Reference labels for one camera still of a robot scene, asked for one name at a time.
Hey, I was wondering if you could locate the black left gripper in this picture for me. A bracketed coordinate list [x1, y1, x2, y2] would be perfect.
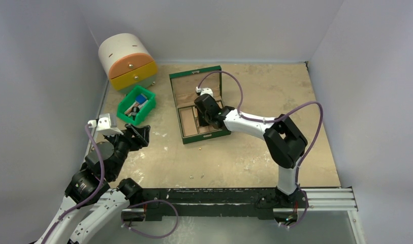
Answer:
[104, 123, 149, 178]

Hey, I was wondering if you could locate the green jewelry tray insert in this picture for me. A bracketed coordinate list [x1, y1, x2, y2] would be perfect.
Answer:
[177, 102, 220, 138]

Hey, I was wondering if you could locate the green jewelry box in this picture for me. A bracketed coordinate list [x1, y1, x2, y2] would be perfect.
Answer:
[169, 66, 231, 144]

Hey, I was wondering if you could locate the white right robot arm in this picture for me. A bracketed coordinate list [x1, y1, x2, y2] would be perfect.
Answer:
[194, 94, 308, 207]

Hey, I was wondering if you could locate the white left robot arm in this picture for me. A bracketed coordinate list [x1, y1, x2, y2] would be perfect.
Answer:
[36, 120, 151, 243]

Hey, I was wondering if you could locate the black grey marker cap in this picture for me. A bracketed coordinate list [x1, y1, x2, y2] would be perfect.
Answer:
[130, 106, 140, 116]

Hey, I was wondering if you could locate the green plastic bin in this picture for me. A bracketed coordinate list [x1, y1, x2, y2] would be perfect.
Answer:
[117, 86, 156, 126]

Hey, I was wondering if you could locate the blue eraser block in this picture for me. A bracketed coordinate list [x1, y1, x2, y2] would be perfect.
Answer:
[135, 94, 148, 104]

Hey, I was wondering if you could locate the white drawer cabinet orange yellow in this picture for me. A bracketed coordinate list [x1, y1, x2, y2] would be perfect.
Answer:
[98, 33, 158, 94]

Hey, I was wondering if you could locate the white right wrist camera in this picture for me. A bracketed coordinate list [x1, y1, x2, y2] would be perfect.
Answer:
[195, 86, 213, 97]

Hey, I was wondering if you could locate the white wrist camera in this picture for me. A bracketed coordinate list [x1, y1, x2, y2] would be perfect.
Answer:
[195, 86, 213, 97]
[87, 113, 123, 137]

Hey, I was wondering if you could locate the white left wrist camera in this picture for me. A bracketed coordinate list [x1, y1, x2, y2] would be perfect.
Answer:
[87, 113, 123, 137]

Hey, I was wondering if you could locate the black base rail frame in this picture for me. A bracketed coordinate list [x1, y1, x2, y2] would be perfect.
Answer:
[121, 187, 358, 226]

